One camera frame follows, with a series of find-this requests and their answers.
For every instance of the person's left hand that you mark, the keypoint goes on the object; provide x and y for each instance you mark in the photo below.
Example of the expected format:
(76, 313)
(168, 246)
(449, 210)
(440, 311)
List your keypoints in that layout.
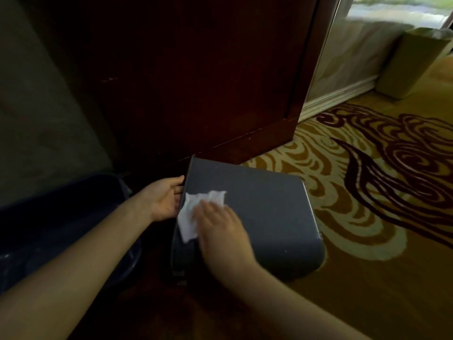
(161, 201)

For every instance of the person's right hand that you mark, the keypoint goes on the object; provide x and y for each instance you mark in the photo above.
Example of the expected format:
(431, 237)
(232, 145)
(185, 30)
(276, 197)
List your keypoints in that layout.
(221, 233)

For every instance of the person's left thumb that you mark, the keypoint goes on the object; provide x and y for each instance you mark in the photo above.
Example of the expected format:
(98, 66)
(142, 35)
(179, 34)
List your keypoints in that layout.
(174, 181)

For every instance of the person's right fingers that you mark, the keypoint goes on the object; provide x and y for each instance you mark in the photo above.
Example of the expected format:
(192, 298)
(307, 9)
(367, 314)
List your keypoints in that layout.
(208, 214)

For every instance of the white baseboard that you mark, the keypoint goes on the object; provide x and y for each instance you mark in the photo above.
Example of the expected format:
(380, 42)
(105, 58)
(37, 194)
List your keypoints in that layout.
(336, 99)

